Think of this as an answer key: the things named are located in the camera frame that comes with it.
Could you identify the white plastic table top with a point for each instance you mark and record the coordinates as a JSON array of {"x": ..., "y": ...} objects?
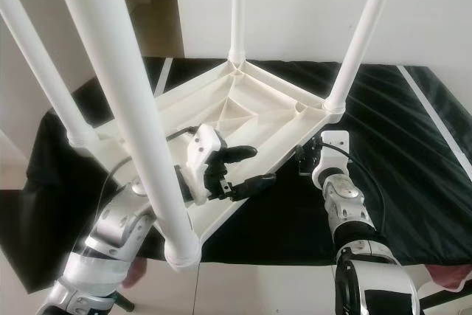
[{"x": 265, "y": 101}]

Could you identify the white plastic table leg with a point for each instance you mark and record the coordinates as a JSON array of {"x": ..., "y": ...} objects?
[
  {"x": 125, "y": 94},
  {"x": 365, "y": 35},
  {"x": 44, "y": 64},
  {"x": 237, "y": 12}
]

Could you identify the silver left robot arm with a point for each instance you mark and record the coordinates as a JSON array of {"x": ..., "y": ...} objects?
[{"x": 118, "y": 234}]

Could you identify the black tablecloth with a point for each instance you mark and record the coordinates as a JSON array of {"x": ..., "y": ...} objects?
[{"x": 413, "y": 182}]

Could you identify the white fabric strip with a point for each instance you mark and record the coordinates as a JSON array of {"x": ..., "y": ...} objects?
[
  {"x": 431, "y": 108},
  {"x": 164, "y": 75}
]

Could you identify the pink cloth piece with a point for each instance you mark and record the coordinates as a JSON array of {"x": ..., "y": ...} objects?
[
  {"x": 133, "y": 274},
  {"x": 453, "y": 277}
]

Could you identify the black metal stand leg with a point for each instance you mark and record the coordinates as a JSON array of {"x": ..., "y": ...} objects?
[
  {"x": 122, "y": 302},
  {"x": 446, "y": 298}
]

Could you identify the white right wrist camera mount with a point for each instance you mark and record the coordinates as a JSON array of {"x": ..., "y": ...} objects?
[{"x": 335, "y": 144}]

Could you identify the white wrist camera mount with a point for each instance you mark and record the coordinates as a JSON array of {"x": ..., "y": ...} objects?
[
  {"x": 203, "y": 151},
  {"x": 335, "y": 144}
]

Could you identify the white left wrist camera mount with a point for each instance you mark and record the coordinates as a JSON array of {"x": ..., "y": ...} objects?
[{"x": 203, "y": 151}]

